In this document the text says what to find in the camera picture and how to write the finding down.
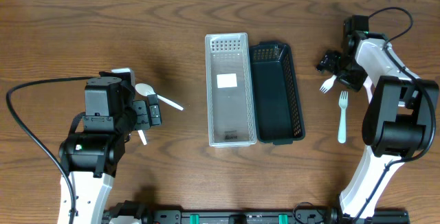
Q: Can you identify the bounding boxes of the white spoon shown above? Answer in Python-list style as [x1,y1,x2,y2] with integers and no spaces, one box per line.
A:
[363,76,373,102]
[135,83,184,111]
[138,130,148,145]

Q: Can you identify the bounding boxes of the pale green fork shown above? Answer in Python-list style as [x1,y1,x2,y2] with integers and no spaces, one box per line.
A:
[338,91,348,144]

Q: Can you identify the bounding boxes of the white fork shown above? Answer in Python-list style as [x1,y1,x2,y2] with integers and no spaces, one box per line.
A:
[320,75,337,93]

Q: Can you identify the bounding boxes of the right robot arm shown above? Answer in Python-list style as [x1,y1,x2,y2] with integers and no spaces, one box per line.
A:
[316,15,439,223]

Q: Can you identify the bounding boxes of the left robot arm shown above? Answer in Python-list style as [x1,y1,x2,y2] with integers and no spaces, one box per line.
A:
[58,68,162,223]

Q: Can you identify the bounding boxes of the clear plastic basket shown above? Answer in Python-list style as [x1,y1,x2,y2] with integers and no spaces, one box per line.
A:
[205,32,256,148]

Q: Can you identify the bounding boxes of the black plastic basket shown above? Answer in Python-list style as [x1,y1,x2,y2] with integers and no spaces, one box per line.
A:
[249,41,306,145]

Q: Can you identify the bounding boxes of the white label sticker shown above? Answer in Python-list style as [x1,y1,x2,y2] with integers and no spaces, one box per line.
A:
[217,74,238,89]

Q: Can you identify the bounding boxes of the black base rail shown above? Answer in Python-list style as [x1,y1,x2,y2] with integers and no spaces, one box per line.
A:
[101,201,410,224]

